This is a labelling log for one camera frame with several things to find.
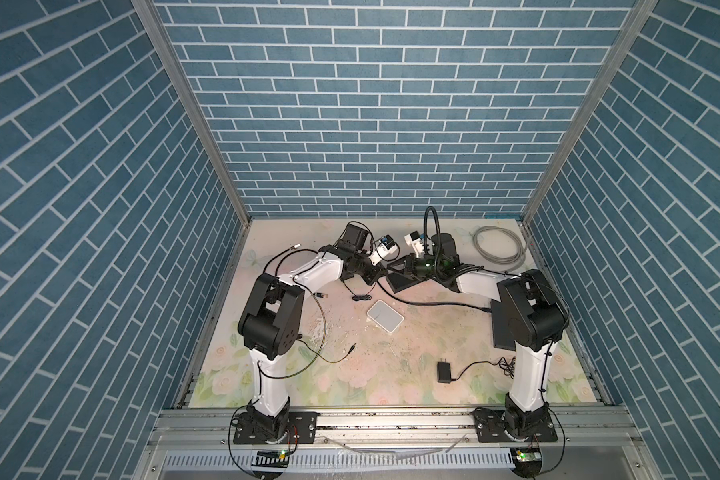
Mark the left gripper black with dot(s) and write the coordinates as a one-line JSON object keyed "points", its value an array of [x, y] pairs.
{"points": [[374, 272]]}

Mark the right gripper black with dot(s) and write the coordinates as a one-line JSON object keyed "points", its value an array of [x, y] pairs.
{"points": [[412, 262]]}

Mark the black ribbed box device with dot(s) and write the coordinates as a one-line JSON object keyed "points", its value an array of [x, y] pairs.
{"points": [[399, 282]]}

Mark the dark grey network switch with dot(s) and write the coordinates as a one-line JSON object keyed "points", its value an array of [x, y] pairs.
{"points": [[501, 333]]}

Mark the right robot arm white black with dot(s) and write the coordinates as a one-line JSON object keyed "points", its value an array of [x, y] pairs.
{"points": [[526, 302]]}

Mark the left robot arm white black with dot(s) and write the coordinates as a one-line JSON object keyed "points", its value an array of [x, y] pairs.
{"points": [[270, 325]]}

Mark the white small router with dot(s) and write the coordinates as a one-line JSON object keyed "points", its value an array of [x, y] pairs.
{"points": [[385, 316]]}

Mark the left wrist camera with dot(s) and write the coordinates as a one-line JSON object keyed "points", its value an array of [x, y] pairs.
{"points": [[357, 237]]}

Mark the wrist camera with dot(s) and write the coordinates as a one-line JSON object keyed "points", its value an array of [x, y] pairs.
{"points": [[421, 245], [357, 237]]}

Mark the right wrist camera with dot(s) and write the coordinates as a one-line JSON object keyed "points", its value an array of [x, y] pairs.
{"points": [[421, 245]]}

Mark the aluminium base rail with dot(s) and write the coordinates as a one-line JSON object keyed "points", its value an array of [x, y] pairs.
{"points": [[589, 441]]}

